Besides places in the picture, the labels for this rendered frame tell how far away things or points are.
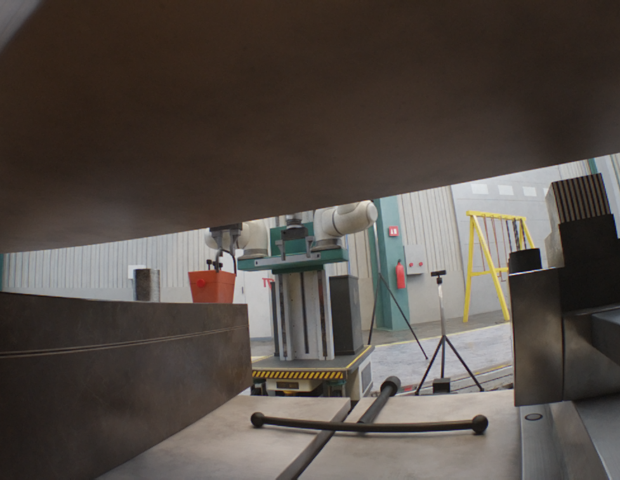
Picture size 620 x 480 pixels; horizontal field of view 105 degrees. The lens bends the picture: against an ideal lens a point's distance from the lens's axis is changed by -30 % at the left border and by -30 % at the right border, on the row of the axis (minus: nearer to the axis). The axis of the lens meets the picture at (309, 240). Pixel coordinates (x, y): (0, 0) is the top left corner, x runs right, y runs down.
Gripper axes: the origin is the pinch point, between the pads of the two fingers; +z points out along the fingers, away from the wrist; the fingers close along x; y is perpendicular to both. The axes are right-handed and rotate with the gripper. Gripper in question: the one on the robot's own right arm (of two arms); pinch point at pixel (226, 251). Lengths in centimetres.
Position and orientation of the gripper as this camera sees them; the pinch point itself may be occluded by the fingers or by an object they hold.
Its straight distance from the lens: 137.2
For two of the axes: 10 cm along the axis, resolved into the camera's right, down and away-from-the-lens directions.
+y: 1.6, 1.8, 9.7
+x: -9.9, 1.0, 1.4
